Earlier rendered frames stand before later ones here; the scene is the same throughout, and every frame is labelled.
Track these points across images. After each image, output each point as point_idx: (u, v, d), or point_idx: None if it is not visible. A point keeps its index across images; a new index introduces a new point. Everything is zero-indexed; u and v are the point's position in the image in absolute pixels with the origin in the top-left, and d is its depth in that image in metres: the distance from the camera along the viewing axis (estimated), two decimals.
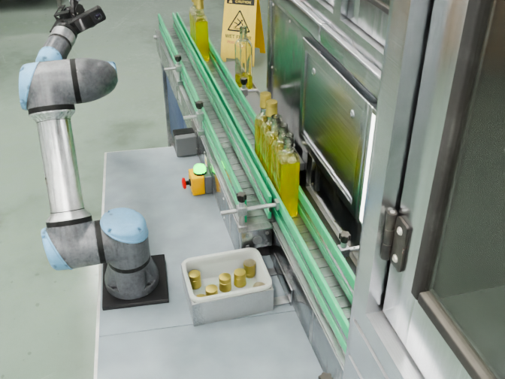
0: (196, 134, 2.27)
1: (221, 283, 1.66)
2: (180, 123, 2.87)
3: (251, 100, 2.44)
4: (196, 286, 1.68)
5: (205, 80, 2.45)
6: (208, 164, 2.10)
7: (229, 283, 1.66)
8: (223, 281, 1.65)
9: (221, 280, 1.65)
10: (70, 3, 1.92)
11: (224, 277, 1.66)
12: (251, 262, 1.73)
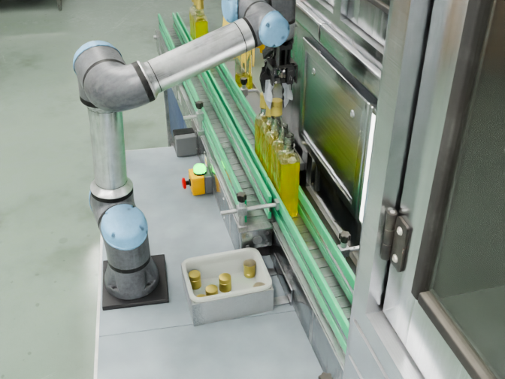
0: (196, 134, 2.27)
1: (221, 284, 1.66)
2: (180, 123, 2.87)
3: (251, 100, 2.44)
4: (196, 286, 1.68)
5: (205, 80, 2.45)
6: (208, 164, 2.10)
7: (229, 283, 1.66)
8: (223, 281, 1.65)
9: (221, 280, 1.65)
10: (261, 74, 1.66)
11: (224, 277, 1.66)
12: (251, 262, 1.73)
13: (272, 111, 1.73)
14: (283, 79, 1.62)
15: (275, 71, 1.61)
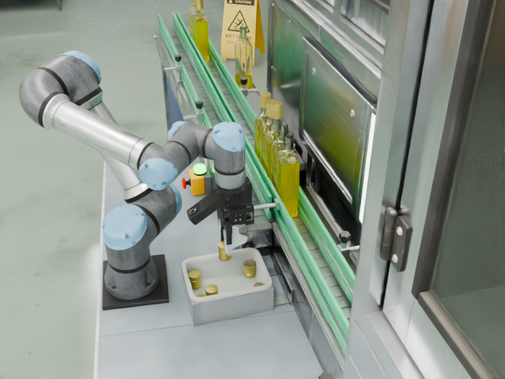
0: None
1: (220, 252, 1.60)
2: None
3: (251, 100, 2.44)
4: (196, 286, 1.68)
5: (205, 80, 2.45)
6: (208, 164, 2.10)
7: None
8: (223, 249, 1.59)
9: (220, 247, 1.59)
10: (231, 228, 1.52)
11: (224, 244, 1.60)
12: (251, 262, 1.73)
13: (272, 114, 1.73)
14: (246, 213, 1.56)
15: (246, 211, 1.53)
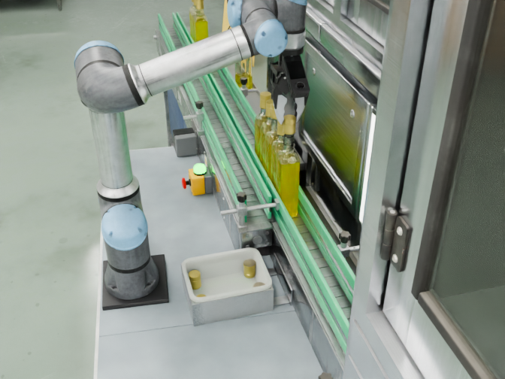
0: (196, 134, 2.27)
1: None
2: (180, 123, 2.87)
3: (251, 100, 2.44)
4: (196, 286, 1.68)
5: (205, 80, 2.45)
6: (208, 164, 2.10)
7: None
8: None
9: None
10: None
11: None
12: (251, 262, 1.73)
13: (272, 114, 1.73)
14: None
15: None
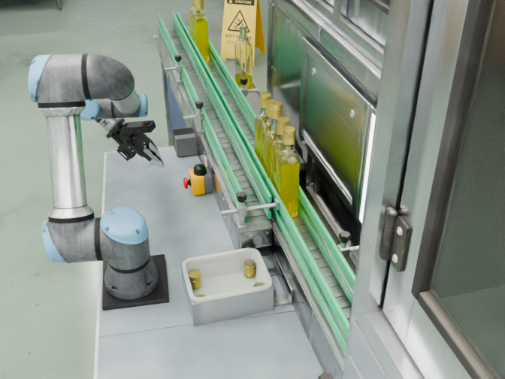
0: (196, 134, 2.27)
1: (288, 125, 1.69)
2: (180, 123, 2.87)
3: (251, 100, 2.44)
4: (196, 286, 1.68)
5: (205, 80, 2.45)
6: (208, 164, 2.10)
7: None
8: (289, 120, 1.69)
9: (288, 120, 1.68)
10: (146, 140, 2.09)
11: (284, 119, 1.69)
12: (251, 262, 1.73)
13: (272, 114, 1.73)
14: None
15: None
